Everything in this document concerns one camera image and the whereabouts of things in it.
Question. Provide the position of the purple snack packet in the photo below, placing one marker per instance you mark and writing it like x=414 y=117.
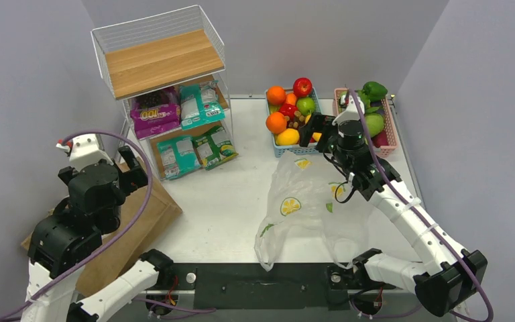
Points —
x=156 y=112

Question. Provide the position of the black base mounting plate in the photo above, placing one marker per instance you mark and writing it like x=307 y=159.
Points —
x=249 y=286

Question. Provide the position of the white wire wooden shelf rack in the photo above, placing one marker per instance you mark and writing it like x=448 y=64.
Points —
x=179 y=47

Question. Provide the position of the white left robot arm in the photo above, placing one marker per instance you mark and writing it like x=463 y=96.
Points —
x=74 y=231

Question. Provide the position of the orange fruit front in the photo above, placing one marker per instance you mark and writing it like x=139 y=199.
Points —
x=276 y=123

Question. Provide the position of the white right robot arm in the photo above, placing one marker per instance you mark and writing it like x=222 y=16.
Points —
x=446 y=273

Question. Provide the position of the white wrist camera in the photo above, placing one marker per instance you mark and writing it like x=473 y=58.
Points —
x=353 y=108
x=84 y=150

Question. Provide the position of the blue plastic fruit basket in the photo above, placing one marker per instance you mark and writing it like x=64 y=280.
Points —
x=296 y=123

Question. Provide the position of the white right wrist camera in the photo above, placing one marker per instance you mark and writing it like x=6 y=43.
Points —
x=353 y=108

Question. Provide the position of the red bell pepper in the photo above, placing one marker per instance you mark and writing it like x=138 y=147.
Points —
x=288 y=110

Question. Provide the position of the brown jute tote bag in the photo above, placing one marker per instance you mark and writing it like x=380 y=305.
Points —
x=160 y=213

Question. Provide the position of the pink plastic vegetable basket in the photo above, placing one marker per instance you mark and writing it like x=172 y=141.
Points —
x=387 y=141

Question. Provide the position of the green cabbage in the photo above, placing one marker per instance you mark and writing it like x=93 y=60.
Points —
x=375 y=123

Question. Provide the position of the green bell pepper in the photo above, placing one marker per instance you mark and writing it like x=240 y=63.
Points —
x=374 y=91

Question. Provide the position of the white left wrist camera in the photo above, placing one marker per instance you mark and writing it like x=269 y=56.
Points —
x=84 y=150

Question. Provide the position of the green apple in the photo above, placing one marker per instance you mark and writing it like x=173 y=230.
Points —
x=306 y=105

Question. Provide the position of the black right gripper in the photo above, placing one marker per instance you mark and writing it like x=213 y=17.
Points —
x=318 y=124

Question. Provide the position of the clear plastic lemon-print bag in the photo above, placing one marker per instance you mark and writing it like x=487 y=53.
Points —
x=307 y=192

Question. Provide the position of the yellow lemon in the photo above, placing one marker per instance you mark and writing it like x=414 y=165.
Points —
x=287 y=137

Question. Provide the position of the teal snack packet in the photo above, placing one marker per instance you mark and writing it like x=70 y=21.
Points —
x=178 y=157
x=199 y=104

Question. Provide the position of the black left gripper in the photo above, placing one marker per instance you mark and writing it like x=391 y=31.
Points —
x=135 y=177

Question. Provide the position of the orange fruit back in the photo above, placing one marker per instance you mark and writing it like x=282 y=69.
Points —
x=276 y=95

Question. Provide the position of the green snack packet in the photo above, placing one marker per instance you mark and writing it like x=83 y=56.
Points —
x=214 y=147

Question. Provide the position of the red apple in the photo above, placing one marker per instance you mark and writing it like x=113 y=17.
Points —
x=302 y=87

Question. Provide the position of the orange fruit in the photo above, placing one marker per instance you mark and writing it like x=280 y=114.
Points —
x=276 y=95
x=276 y=123

